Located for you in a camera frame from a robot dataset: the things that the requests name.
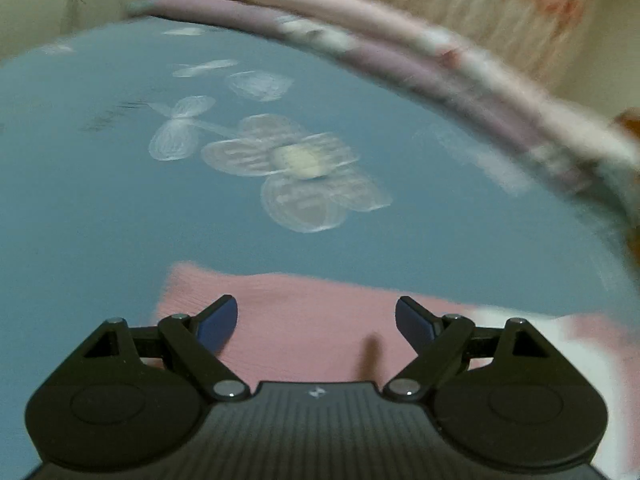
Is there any pink and white knit sweater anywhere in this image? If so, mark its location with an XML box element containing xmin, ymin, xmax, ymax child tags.
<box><xmin>154</xmin><ymin>262</ymin><xmax>639</xmax><ymax>479</ymax></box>

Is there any blue floral bed sheet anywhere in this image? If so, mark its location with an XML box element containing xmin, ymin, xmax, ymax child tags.
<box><xmin>1</xmin><ymin>18</ymin><xmax>639</xmax><ymax>479</ymax></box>

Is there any pink floral folded quilt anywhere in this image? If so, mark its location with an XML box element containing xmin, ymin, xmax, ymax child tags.
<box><xmin>240</xmin><ymin>0</ymin><xmax>639</xmax><ymax>170</ymax></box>

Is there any mauve floral folded quilt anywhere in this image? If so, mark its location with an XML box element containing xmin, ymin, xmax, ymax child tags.
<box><xmin>128</xmin><ymin>0</ymin><xmax>630</xmax><ymax>217</ymax></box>

